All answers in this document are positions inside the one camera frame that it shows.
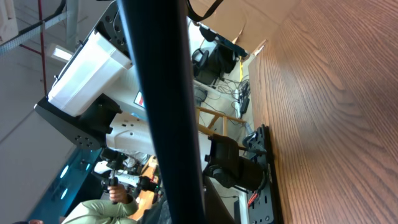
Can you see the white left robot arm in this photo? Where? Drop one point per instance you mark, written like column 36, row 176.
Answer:
column 129, row 87

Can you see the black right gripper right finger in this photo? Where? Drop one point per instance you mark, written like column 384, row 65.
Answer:
column 215, row 210

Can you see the Samsung Galaxy smartphone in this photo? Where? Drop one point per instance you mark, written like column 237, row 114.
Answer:
column 157, row 40

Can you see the person in green sleeve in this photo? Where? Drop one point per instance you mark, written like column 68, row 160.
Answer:
column 117, row 209

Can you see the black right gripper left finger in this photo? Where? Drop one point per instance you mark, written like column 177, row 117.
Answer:
column 158, row 214

